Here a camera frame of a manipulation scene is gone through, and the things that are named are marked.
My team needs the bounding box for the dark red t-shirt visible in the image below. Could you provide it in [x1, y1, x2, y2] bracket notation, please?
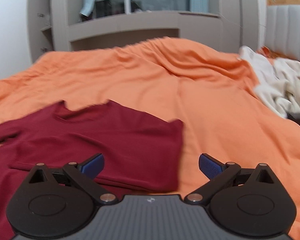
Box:
[0, 101, 183, 239]

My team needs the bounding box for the grey padded headboard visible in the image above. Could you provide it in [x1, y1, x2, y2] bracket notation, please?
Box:
[264, 0, 300, 61]

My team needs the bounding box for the grey built-in wardrobe unit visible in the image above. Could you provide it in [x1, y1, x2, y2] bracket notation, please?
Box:
[27, 0, 258, 61]

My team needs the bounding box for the orange bed cover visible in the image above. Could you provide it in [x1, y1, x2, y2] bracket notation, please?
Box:
[0, 37, 300, 239]

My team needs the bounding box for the beige crumpled clothes pile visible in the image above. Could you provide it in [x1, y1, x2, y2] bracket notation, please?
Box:
[239, 46, 300, 126]

